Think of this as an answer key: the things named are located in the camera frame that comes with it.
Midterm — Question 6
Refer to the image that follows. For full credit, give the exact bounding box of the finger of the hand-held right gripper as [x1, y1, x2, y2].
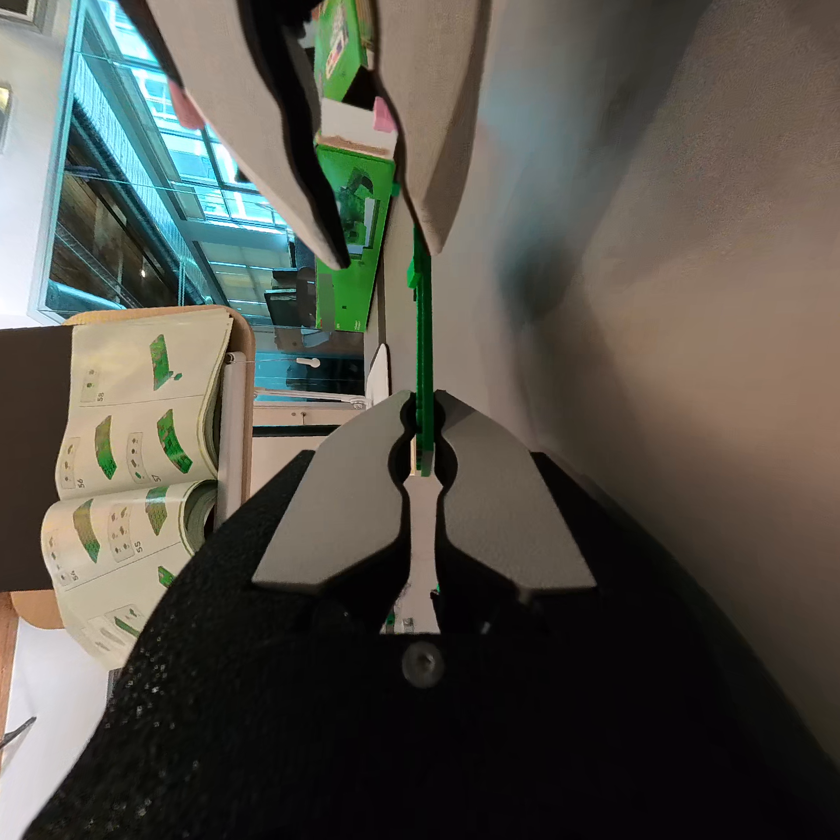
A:
[118, 0, 353, 272]
[366, 0, 493, 257]

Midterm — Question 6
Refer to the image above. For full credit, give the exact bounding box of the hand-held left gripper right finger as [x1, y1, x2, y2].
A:
[432, 388, 598, 636]

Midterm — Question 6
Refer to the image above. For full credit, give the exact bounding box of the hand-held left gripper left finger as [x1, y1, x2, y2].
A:
[251, 390, 418, 632]

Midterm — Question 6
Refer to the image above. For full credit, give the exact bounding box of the green toy brick plate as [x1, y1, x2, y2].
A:
[406, 226, 437, 476]

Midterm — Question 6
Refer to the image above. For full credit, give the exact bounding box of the grey desk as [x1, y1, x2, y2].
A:
[377, 0, 840, 788]

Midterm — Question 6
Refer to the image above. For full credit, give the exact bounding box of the white cabinet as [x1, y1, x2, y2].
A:
[252, 402, 358, 487]

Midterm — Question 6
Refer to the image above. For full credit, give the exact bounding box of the book stand with white base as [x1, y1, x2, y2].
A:
[10, 305, 392, 631]

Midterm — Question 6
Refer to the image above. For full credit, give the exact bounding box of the glass partition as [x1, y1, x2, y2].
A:
[29, 0, 368, 395]

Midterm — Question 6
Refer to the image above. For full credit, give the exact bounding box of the green cardboard toy box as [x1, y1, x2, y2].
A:
[314, 0, 400, 332]

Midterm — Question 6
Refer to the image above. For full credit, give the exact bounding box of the open instruction booklet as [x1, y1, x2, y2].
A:
[41, 308, 234, 670]

